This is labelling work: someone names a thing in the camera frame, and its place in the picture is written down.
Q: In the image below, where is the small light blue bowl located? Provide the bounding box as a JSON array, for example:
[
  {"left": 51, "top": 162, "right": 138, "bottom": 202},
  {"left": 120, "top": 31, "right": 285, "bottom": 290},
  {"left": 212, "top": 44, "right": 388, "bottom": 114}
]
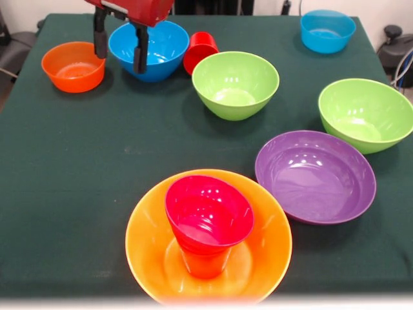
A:
[{"left": 299, "top": 9, "right": 357, "bottom": 54}]

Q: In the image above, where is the small orange bowl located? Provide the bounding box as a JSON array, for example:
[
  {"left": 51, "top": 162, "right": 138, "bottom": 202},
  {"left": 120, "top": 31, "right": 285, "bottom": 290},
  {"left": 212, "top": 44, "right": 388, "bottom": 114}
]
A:
[{"left": 41, "top": 41, "right": 106, "bottom": 94}]

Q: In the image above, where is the tangle of cables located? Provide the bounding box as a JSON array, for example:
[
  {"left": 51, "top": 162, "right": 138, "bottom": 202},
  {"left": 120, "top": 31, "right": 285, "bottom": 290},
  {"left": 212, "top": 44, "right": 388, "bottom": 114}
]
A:
[{"left": 390, "top": 48, "right": 413, "bottom": 90}]

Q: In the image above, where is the large yellow-orange bowl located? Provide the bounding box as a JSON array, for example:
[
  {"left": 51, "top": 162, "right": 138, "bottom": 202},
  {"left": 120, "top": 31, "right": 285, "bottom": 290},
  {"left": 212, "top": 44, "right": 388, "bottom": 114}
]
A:
[{"left": 125, "top": 169, "right": 293, "bottom": 306}]

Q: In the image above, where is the orange cup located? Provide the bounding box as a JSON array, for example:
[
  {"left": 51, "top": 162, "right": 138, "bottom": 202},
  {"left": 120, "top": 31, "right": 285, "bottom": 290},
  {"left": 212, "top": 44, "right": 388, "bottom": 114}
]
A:
[{"left": 179, "top": 247, "right": 232, "bottom": 280}]

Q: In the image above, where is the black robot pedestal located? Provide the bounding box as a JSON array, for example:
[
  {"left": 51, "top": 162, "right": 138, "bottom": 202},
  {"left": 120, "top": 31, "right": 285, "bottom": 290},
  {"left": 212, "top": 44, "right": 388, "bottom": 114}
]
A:
[{"left": 170, "top": 0, "right": 256, "bottom": 16}]

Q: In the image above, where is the purple bowl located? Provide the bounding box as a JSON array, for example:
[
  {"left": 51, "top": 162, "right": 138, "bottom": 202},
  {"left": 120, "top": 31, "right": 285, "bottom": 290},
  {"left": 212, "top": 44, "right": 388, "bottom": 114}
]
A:
[{"left": 254, "top": 130, "right": 377, "bottom": 225}]

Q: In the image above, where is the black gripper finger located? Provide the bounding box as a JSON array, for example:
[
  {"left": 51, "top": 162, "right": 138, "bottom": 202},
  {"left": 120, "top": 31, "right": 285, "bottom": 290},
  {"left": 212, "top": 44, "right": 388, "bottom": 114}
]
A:
[
  {"left": 92, "top": 6, "right": 110, "bottom": 59},
  {"left": 130, "top": 21, "right": 150, "bottom": 75}
]

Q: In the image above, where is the green bowl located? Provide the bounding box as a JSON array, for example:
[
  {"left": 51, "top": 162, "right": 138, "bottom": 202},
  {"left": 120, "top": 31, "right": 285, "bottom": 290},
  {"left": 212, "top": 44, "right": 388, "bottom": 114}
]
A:
[
  {"left": 317, "top": 78, "right": 413, "bottom": 155},
  {"left": 191, "top": 51, "right": 281, "bottom": 122}
]

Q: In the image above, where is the red cup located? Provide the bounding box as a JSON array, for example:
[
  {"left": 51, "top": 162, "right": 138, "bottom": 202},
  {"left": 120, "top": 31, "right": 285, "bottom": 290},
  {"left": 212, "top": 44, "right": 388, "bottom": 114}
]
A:
[{"left": 183, "top": 31, "right": 220, "bottom": 76}]

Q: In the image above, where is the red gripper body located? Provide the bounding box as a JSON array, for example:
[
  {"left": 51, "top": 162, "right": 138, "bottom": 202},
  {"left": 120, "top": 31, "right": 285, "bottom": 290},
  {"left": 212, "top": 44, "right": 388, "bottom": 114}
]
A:
[{"left": 84, "top": 0, "right": 175, "bottom": 28}]

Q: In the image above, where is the dark green table cloth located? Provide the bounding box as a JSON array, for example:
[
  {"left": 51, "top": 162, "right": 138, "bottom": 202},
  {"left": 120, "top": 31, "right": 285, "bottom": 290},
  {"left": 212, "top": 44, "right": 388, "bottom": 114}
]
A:
[{"left": 0, "top": 12, "right": 413, "bottom": 296}]

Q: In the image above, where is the small pink-red bowl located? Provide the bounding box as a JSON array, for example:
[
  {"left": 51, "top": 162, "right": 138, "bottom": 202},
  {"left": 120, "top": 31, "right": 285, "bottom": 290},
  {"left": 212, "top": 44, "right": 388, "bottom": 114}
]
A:
[{"left": 165, "top": 175, "right": 255, "bottom": 256}]

